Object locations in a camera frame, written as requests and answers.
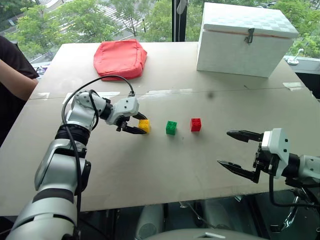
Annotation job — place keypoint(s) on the bare person forearm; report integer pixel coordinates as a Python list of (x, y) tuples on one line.
[(15, 80)]

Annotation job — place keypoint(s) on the red fabric pouch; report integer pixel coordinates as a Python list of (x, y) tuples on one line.
[(120, 58)]

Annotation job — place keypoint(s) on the red toy brick cube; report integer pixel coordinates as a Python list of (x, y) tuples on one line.
[(196, 125)]

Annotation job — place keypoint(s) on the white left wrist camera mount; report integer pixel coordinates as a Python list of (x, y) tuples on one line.
[(126, 106)]

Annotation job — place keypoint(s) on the black window frame post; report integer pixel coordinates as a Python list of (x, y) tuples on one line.
[(176, 20)]

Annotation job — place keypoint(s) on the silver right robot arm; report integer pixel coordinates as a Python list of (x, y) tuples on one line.
[(310, 165)]

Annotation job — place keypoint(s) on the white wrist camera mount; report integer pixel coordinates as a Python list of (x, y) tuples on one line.
[(126, 106), (277, 147)]

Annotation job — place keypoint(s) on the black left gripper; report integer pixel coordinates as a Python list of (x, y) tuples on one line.
[(123, 124)]

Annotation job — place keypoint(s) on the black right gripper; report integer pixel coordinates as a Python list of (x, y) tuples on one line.
[(263, 160)]

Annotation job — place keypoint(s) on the grey rounded robot torso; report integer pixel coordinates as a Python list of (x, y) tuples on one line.
[(207, 235)]

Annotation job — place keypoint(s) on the person in dark shirt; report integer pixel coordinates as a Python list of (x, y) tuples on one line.
[(7, 50)]

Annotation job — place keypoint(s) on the chrome curved frame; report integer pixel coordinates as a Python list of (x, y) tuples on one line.
[(291, 215)]

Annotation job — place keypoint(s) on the green toy brick cube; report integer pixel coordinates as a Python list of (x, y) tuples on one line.
[(171, 128)]

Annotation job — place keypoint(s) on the grey rounded leg cover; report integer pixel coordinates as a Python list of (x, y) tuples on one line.
[(150, 220)]

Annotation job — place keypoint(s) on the white lidded box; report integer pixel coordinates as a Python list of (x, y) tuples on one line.
[(240, 52)]

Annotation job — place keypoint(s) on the metal box latch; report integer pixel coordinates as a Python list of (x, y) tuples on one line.
[(249, 36)]

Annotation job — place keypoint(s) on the yellow toy brick cube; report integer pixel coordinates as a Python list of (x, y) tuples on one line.
[(144, 125)]

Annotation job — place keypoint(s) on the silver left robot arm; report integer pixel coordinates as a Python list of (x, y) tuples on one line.
[(57, 160)]

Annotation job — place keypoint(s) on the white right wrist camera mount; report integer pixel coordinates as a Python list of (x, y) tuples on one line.
[(277, 147)]

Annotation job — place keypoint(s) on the small white stand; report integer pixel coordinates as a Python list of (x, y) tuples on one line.
[(295, 60)]

